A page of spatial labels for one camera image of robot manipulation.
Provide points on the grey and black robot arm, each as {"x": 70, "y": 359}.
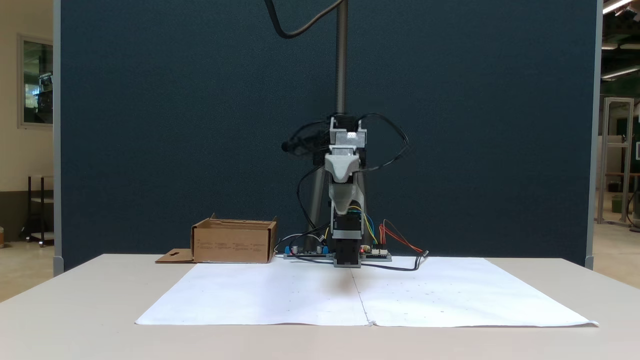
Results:
{"x": 345, "y": 197}

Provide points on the green waste bin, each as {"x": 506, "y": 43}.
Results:
{"x": 617, "y": 202}

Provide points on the black and silver tripod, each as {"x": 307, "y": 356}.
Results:
{"x": 341, "y": 60}

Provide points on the motor controller circuit board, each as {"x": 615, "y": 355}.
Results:
{"x": 377, "y": 256}

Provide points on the blue power converter board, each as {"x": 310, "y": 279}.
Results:
{"x": 306, "y": 252}

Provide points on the brown cardboard box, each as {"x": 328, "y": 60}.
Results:
{"x": 232, "y": 245}

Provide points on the white paper sheet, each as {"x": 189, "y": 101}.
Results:
{"x": 250, "y": 295}

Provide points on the dark blue partition panel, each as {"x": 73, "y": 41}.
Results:
{"x": 150, "y": 125}

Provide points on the ceiling light strip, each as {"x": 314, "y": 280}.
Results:
{"x": 620, "y": 73}
{"x": 617, "y": 5}

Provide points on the black shelf cart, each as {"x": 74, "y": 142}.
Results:
{"x": 40, "y": 210}

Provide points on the framed glass window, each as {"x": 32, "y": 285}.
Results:
{"x": 37, "y": 82}

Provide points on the aluminium profile frame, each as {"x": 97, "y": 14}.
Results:
{"x": 618, "y": 150}

